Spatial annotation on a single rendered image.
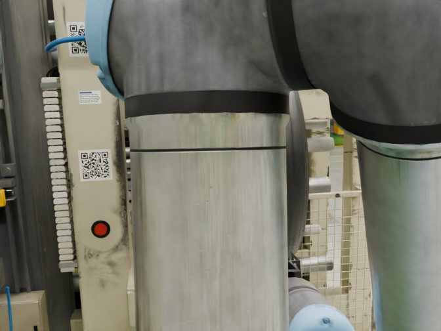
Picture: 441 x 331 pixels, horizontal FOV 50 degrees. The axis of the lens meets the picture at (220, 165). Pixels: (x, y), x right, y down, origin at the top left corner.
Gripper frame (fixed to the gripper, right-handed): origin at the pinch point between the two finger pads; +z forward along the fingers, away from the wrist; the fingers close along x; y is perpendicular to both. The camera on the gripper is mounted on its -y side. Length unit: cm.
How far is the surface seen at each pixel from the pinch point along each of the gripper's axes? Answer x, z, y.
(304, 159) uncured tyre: -10.5, 4.9, 23.2
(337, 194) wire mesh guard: -41, 66, 5
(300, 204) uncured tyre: -9.5, 5.0, 13.6
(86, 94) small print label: 36, 21, 40
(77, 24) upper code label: 37, 19, 55
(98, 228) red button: 35.4, 24.5, 7.3
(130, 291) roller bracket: 27.9, 15.2, -5.8
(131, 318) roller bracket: 28.1, 15.9, -12.4
